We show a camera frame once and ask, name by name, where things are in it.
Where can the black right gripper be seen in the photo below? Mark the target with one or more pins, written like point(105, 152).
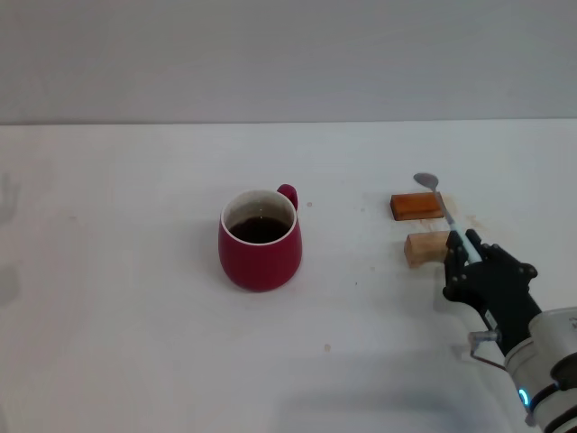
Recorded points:
point(496, 293)

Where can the red ceramic mug with coffee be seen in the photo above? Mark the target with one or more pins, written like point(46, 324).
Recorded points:
point(259, 266)

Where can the light wooden block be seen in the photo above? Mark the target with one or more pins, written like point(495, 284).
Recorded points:
point(424, 248)

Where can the dark brown wooden block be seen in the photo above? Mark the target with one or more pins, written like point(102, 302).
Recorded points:
point(414, 205)

